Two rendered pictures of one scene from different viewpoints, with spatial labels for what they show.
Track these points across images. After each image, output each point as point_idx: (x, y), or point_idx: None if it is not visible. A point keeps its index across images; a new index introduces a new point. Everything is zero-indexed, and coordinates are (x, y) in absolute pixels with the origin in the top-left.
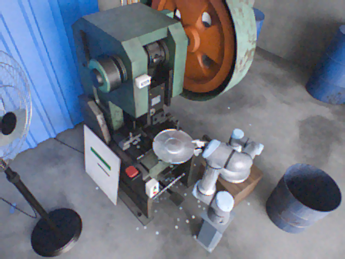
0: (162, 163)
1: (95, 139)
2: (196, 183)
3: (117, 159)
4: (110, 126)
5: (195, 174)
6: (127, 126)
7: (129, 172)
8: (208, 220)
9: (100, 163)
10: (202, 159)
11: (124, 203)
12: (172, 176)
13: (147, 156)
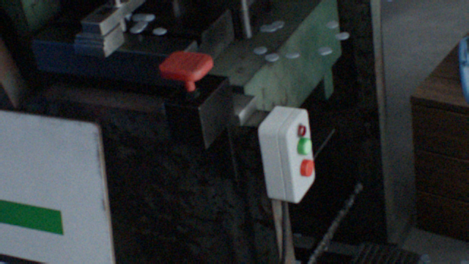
0: (278, 69)
1: None
2: (462, 45)
3: (85, 134)
4: (4, 39)
5: (396, 206)
6: (76, 7)
7: (181, 66)
8: None
9: (2, 242)
10: (396, 156)
11: None
12: (311, 245)
13: (210, 56)
